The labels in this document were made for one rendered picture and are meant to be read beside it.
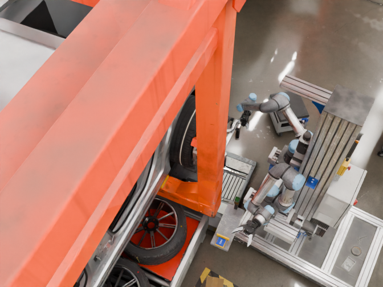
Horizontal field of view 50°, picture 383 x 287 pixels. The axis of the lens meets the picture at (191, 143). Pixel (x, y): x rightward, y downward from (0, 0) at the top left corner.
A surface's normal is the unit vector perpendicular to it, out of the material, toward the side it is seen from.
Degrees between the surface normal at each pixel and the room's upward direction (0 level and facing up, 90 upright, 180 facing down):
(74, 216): 90
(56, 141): 0
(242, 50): 0
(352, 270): 0
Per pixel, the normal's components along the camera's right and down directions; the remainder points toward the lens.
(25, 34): -0.34, 0.25
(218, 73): -0.42, 0.77
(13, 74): 0.04, -0.66
